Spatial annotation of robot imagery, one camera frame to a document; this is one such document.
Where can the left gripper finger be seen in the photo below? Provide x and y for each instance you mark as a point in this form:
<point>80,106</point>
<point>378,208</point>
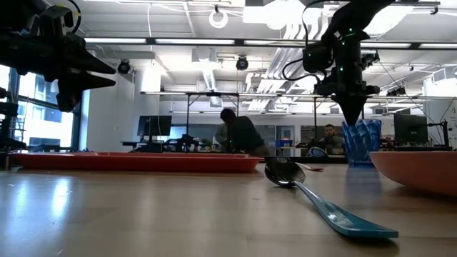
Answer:
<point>71,89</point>
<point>89,66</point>

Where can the black computer monitor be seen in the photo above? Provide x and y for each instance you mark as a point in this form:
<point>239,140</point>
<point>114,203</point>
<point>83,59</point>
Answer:
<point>410,128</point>
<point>153,125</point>

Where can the blue ribbed plastic cup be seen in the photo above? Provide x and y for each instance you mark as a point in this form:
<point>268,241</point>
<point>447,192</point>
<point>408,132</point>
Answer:
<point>360,146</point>

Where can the black aluminium table frame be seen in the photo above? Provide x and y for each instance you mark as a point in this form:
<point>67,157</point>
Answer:
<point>332,159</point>

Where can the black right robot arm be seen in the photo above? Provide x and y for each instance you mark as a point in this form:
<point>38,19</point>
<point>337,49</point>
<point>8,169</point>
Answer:
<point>360,14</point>

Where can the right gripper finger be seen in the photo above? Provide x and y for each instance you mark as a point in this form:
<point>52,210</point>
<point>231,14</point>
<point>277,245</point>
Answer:
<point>357,105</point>
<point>346,105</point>

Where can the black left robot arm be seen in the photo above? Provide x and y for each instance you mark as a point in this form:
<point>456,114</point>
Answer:
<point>14,14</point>

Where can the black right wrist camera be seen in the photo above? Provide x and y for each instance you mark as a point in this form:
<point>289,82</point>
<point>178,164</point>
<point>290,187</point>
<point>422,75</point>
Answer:
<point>317,57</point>

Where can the pink plastic bowl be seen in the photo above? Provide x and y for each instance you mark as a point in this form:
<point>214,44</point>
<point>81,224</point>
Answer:
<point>421,171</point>

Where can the red plastic tray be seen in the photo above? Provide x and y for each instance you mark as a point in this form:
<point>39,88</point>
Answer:
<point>143,164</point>

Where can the black ceiling spotlight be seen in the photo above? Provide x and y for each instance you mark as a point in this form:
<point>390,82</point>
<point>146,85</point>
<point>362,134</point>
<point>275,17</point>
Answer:
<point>124,67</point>
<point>242,63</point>

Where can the blue white rounded object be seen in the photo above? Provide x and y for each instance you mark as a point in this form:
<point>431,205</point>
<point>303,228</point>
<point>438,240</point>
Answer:
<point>316,151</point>

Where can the person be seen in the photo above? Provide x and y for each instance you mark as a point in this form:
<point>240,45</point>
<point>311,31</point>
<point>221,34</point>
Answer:
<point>246,135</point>
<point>330,135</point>

